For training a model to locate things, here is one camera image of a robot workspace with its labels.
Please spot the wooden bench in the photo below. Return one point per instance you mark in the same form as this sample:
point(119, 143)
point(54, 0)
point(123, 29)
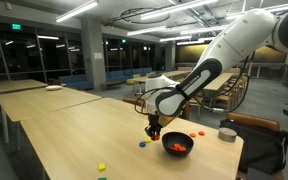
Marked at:
point(110, 84)

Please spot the yellow cube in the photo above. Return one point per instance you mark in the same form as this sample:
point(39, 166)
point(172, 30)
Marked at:
point(101, 167)

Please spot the yellow disc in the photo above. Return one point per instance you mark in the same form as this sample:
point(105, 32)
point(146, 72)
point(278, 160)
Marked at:
point(147, 140)

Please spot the light wooden table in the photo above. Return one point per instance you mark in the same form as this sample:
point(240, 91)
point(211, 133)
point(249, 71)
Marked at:
point(44, 101)
point(10, 86)

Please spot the tan wrist camera mount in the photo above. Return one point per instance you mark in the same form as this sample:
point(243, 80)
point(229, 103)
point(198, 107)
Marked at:
point(166, 120)

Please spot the blue sofa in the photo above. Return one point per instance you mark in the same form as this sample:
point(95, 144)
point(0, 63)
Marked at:
point(75, 81)
point(127, 74)

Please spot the brown wooden armchair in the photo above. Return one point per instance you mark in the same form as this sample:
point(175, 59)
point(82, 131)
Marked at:
point(185, 111)

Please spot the concrete pillar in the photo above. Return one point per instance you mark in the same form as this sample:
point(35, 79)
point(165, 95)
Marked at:
point(170, 56)
point(93, 66)

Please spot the red-orange disc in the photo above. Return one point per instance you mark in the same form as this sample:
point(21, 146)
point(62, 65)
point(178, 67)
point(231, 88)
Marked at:
point(201, 133)
point(156, 137)
point(176, 145)

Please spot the grey tape roll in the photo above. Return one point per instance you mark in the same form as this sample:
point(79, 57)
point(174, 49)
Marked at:
point(227, 135)

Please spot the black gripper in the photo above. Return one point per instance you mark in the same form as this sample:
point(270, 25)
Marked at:
point(155, 120)

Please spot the long wooden table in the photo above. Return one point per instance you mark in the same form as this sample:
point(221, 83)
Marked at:
point(219, 81)
point(184, 73)

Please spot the blue disc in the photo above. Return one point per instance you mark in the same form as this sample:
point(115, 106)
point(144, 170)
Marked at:
point(142, 144)

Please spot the green exit sign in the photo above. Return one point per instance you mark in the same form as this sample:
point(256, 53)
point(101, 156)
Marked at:
point(16, 26)

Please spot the green cube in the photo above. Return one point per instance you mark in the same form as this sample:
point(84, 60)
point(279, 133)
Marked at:
point(101, 179)

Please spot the white plate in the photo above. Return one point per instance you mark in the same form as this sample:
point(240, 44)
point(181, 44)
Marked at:
point(54, 88)

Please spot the small green sign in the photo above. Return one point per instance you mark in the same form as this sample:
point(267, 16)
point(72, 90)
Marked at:
point(124, 41)

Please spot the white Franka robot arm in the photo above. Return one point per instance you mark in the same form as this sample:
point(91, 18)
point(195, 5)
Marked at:
point(237, 36)

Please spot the black bag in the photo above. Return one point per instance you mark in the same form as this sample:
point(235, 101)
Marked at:
point(264, 146)

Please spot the white paper notice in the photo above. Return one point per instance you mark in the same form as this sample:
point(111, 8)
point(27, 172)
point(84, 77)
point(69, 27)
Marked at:
point(98, 55)

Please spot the black bowl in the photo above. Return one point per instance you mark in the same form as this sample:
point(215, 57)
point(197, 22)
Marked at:
point(184, 153)

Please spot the yellow pouf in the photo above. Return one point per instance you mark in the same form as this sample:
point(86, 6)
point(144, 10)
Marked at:
point(131, 81)

